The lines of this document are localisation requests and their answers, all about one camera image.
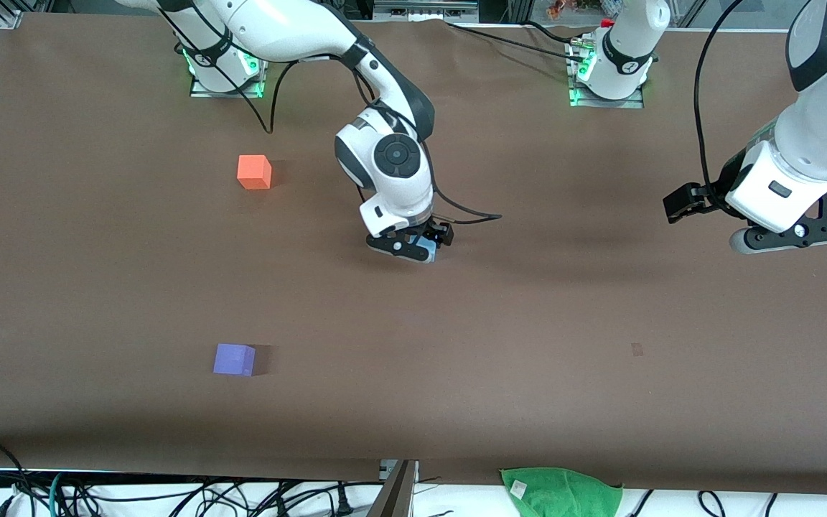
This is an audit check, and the brown table cover sheet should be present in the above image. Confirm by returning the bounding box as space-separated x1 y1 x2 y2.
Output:
0 13 827 496

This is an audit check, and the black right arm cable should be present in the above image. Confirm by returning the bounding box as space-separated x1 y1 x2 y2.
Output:
169 7 504 225

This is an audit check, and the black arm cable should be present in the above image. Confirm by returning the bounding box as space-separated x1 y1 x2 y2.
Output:
693 0 746 210
169 7 504 225

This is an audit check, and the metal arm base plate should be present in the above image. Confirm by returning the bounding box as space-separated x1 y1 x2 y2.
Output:
569 42 645 109
190 34 266 98

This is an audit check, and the light blue block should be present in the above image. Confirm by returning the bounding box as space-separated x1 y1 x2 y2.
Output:
413 234 444 264

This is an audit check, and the black cable on table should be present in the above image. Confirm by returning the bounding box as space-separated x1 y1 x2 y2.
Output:
446 22 587 60

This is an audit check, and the green cloth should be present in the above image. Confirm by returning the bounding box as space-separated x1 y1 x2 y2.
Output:
500 467 625 517

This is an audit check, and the purple block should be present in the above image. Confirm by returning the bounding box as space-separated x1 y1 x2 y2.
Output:
213 343 256 377

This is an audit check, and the orange block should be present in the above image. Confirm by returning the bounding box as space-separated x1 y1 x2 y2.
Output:
237 154 273 190

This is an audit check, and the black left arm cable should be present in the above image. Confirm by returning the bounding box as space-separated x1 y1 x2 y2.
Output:
693 0 746 210

